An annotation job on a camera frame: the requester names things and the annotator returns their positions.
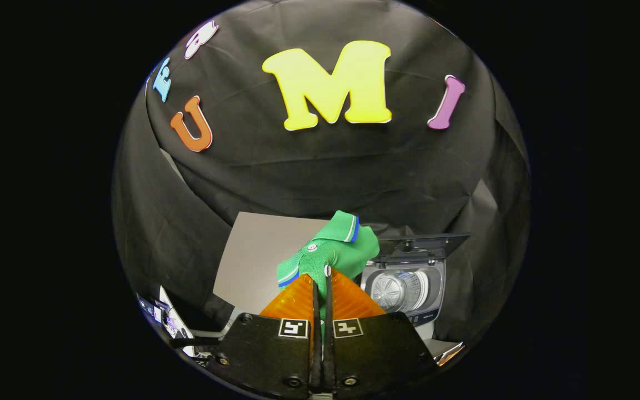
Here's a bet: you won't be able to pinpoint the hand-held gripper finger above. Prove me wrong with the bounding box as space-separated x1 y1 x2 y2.
323 268 438 398
208 273 322 399

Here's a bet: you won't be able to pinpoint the green polo shirt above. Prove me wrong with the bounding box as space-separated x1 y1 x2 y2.
277 210 381 334

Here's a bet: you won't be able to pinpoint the grey washing machine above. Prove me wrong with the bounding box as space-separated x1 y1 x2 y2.
360 257 447 341

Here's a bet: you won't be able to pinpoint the dark washing machine lid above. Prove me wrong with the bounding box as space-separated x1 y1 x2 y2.
372 233 471 265

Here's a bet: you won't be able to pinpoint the grey cabinet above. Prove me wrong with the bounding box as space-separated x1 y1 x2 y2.
212 211 333 315

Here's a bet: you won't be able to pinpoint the white and blue equipment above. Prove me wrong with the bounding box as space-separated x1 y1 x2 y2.
137 286 226 357

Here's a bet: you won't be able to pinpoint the black backdrop cloth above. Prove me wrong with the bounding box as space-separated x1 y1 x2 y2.
112 0 532 345

